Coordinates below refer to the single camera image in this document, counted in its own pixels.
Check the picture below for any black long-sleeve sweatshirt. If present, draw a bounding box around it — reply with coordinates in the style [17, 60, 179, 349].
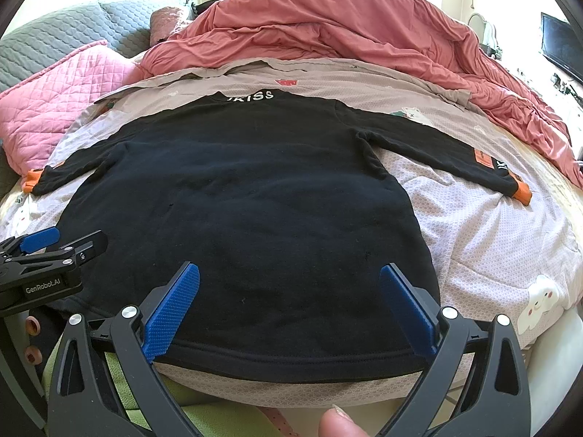
[32, 89, 532, 384]

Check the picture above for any pink quilted pillow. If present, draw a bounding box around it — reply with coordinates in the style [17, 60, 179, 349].
[1, 40, 143, 176]

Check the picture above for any grey quilted headboard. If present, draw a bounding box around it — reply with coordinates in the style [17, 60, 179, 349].
[1, 1, 156, 91]

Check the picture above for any black monitor screen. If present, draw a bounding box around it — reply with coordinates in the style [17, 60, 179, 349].
[540, 13, 583, 83]

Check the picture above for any salmon red duvet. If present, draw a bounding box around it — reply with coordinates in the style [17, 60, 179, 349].
[140, 0, 582, 186]

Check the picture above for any beige strawberry bear bedsheet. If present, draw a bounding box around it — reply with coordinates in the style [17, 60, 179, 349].
[1, 59, 582, 408]

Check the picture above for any dusty pink small pillow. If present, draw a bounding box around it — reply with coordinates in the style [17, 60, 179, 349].
[149, 6, 192, 46]

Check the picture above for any green sleeve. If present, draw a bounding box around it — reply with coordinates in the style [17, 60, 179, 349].
[41, 340, 275, 437]

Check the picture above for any person's right hand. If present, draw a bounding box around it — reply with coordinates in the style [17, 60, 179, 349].
[318, 405, 369, 437]

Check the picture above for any person's left hand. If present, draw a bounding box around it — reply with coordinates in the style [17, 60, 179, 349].
[24, 314, 45, 366]

